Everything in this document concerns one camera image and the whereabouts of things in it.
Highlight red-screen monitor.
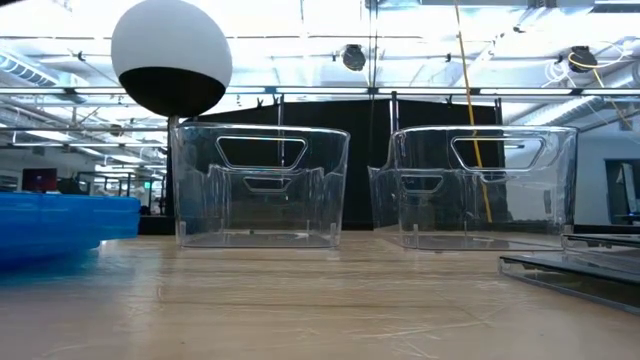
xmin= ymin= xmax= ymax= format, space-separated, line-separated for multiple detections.
xmin=21 ymin=167 xmax=59 ymax=194

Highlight black jewel case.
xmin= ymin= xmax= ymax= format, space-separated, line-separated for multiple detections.
xmin=560 ymin=232 xmax=640 ymax=254

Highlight black background workstation frame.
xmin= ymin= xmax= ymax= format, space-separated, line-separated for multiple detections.
xmin=56 ymin=170 xmax=167 ymax=217

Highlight black backdrop curtain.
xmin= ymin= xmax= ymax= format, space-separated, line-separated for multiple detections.
xmin=182 ymin=98 xmax=504 ymax=232

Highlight yellow cable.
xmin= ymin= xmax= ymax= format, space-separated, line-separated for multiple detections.
xmin=453 ymin=0 xmax=494 ymax=224

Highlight black ceiling cord reel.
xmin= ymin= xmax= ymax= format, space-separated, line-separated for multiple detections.
xmin=567 ymin=45 xmax=600 ymax=75
xmin=341 ymin=43 xmax=368 ymax=73

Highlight clear plastic bin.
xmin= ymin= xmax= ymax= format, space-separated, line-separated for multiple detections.
xmin=367 ymin=124 xmax=580 ymax=252
xmin=169 ymin=122 xmax=351 ymax=250

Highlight white globe lamp black base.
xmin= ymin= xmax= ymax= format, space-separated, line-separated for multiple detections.
xmin=110 ymin=0 xmax=234 ymax=236

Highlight clear lids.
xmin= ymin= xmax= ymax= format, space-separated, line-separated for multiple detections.
xmin=498 ymin=253 xmax=640 ymax=316

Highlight grey ceiling air duct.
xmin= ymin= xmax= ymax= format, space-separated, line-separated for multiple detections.
xmin=0 ymin=51 xmax=62 ymax=89

